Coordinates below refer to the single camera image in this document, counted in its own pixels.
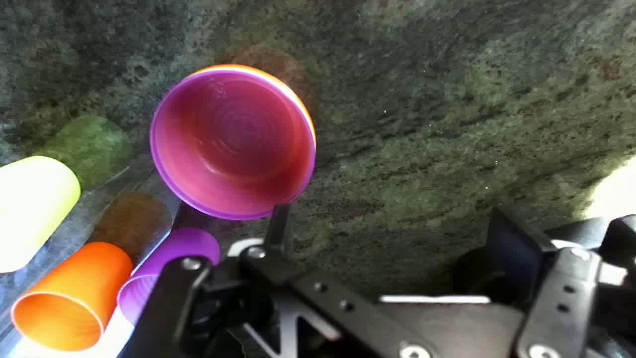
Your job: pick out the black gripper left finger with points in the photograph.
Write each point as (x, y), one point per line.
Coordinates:
(345, 311)

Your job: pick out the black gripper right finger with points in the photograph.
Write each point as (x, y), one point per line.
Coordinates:
(564, 299)

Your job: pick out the purple plastic cup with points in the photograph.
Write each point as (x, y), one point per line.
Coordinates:
(180, 249)

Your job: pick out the purple plastic bowl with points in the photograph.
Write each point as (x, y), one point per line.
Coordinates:
(232, 140)

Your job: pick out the green plastic cup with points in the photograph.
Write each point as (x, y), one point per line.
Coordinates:
(31, 205)

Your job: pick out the orange plastic cup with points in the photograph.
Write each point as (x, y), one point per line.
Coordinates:
(81, 291)

